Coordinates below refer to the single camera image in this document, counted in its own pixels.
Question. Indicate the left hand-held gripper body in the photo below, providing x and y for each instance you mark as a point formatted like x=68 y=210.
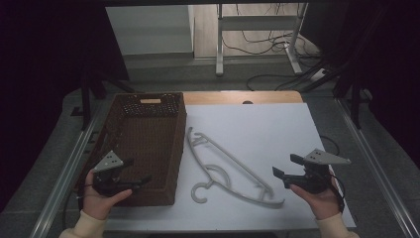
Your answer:
x=107 y=172

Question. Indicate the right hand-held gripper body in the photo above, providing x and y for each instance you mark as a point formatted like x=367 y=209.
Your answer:
x=313 y=172

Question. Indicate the brown woven basket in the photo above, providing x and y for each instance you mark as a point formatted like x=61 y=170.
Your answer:
x=148 y=139

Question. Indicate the grey plastic clothes hanger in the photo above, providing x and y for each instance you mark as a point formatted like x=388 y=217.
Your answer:
x=231 y=159

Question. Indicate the person's right hand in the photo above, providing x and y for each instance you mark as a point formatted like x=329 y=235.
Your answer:
x=318 y=201

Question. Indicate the person's left hand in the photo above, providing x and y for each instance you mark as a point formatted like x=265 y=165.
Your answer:
x=99 y=201

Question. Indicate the white table mat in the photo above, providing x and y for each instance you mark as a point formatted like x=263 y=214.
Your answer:
x=264 y=132

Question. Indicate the black metal stand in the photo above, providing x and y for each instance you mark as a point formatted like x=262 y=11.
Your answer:
x=355 y=95
x=89 y=89

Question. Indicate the white power strip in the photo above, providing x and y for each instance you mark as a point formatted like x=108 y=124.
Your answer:
x=318 y=74

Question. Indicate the white cabinet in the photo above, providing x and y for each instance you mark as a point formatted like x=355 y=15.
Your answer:
x=152 y=29

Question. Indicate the aluminium rail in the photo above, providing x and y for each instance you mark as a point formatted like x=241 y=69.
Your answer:
x=376 y=165
x=66 y=172

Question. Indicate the white metal desk frame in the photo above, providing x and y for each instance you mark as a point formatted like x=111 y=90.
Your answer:
x=257 y=23

